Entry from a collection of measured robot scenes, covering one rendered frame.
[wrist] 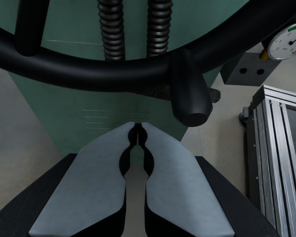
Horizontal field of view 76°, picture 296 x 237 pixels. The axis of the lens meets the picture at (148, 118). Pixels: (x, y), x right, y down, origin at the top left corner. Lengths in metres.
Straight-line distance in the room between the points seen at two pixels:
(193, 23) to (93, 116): 0.34
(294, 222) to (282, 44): 0.54
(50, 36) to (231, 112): 0.98
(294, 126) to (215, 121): 0.34
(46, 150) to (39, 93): 0.47
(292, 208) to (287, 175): 0.10
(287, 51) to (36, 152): 0.90
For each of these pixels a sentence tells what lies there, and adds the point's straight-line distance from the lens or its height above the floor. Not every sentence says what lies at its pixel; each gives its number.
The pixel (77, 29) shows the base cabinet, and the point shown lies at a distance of 0.37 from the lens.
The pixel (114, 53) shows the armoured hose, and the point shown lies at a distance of 0.22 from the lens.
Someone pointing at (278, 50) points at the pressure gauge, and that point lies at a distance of 0.37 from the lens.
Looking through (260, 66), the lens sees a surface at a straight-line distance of 0.42.
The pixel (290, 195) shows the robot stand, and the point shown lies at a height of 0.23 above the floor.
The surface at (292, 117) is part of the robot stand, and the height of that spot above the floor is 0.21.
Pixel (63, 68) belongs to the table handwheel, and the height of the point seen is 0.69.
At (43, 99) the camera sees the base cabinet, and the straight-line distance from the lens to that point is 0.52.
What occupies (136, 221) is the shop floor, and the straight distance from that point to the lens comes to 0.81.
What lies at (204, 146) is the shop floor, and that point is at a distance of 0.98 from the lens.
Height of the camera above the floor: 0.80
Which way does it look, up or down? 55 degrees down
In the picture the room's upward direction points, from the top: 12 degrees clockwise
